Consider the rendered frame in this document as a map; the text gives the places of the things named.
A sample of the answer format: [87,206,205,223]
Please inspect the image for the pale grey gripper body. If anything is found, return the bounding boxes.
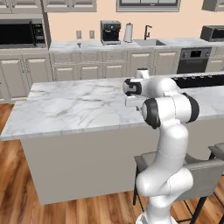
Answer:
[124,94,148,109]

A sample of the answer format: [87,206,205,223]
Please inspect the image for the cream base cupboard run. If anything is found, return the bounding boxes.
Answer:
[48,47,182,82]

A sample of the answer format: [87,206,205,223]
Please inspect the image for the grey sink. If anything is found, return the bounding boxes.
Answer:
[133,38,166,48]

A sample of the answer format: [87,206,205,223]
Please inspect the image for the white paper towel roll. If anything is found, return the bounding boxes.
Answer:
[122,22,135,44]

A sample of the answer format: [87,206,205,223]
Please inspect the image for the black tap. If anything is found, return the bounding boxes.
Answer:
[143,24,153,41]

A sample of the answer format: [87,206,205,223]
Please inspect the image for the black hob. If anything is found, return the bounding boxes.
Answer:
[171,72,224,89]

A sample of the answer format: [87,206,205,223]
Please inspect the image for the black coffee machine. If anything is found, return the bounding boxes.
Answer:
[100,19,123,46]

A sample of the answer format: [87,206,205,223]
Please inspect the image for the grey kitchen island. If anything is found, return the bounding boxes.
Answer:
[19,115,224,206]

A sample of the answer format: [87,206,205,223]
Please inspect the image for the cream cupboards beside oven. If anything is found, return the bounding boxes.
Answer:
[205,45,224,74]

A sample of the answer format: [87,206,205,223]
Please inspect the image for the grey stool with black legs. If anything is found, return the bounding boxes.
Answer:
[132,150,224,224]
[207,142,224,177]

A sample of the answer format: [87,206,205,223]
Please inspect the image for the grey framed window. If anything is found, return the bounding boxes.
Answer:
[115,0,182,13]

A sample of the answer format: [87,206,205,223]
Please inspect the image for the black toaster oven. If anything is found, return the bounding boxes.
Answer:
[199,24,224,43]

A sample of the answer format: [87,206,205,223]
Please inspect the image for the cream tall cupboard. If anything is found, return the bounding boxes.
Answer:
[0,48,54,105]

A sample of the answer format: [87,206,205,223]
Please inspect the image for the black microwave oven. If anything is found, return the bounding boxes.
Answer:
[0,18,48,49]

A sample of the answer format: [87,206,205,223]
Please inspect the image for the cream wall cupboards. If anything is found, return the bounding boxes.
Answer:
[0,0,98,14]

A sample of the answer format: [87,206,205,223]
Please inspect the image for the cream corner wall cupboard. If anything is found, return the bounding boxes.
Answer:
[201,0,224,13]

